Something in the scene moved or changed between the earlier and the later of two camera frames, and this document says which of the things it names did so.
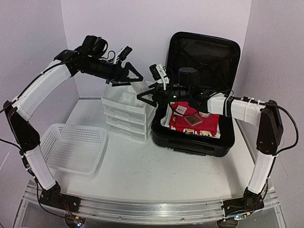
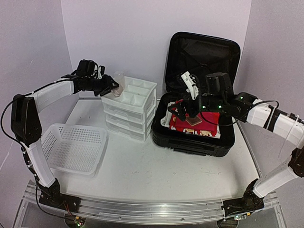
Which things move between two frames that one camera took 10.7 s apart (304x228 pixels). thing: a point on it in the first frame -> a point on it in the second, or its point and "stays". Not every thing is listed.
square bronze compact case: [193, 119] stays
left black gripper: [123, 77] -> [108, 84]
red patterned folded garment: [195, 124] stays
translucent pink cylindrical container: [139, 87] -> [119, 77]
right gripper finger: [152, 91] -> [179, 108]
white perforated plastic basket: [74, 148] stays
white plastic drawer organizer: [126, 115] stays
